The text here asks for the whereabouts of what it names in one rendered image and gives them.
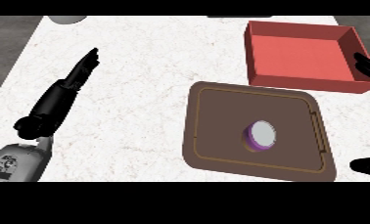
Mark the red cardboard box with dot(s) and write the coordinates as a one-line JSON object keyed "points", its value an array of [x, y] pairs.
{"points": [[304, 56]]}

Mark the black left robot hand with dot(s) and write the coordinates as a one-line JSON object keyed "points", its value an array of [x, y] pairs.
{"points": [[56, 104]]}

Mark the grey round object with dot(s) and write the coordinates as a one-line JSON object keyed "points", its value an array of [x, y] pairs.
{"points": [[68, 19]]}

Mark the brown tray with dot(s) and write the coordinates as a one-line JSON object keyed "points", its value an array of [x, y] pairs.
{"points": [[232, 126]]}

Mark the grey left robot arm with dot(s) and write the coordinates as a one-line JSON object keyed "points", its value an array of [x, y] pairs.
{"points": [[22, 161]]}

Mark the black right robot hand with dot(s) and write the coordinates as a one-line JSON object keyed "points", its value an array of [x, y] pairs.
{"points": [[362, 63]]}

